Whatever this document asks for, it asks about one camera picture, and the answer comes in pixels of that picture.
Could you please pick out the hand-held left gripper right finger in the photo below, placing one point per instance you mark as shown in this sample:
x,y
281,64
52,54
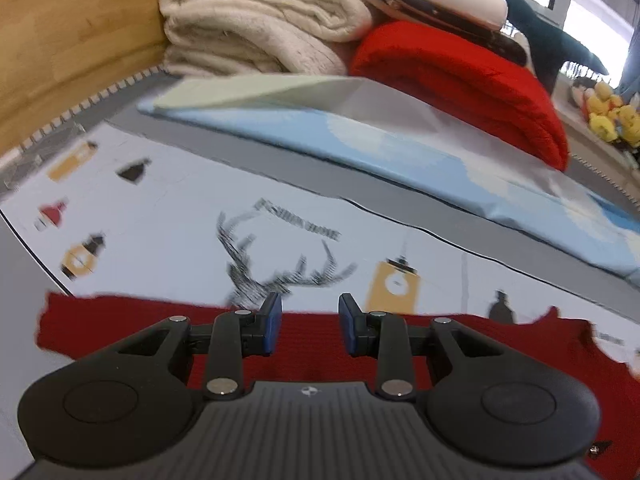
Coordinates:
x,y
347,322

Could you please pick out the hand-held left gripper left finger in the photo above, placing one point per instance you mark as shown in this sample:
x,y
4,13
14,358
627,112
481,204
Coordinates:
x,y
272,322

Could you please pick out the red knitted garment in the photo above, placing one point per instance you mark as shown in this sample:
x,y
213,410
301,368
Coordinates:
x,y
310,360

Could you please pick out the printed grey white bed sheet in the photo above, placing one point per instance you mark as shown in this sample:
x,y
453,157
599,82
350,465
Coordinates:
x,y
150,240

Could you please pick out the light blue folded sheet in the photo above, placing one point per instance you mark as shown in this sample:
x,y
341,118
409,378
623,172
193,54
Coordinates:
x,y
400,160

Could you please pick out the red folded blanket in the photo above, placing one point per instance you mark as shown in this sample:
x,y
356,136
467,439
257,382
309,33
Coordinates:
x,y
450,75

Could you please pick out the cream folded blanket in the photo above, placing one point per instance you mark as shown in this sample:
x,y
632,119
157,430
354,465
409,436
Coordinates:
x,y
250,20

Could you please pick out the yellow plush toys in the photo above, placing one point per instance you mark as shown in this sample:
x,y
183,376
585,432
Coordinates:
x,y
607,115

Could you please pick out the dark teal plush shark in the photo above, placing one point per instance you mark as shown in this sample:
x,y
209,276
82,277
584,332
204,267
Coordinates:
x,y
545,35

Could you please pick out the window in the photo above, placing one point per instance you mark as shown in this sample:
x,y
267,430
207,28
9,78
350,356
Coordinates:
x,y
600,15

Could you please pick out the wooden bed frame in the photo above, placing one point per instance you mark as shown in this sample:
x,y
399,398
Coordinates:
x,y
75,35

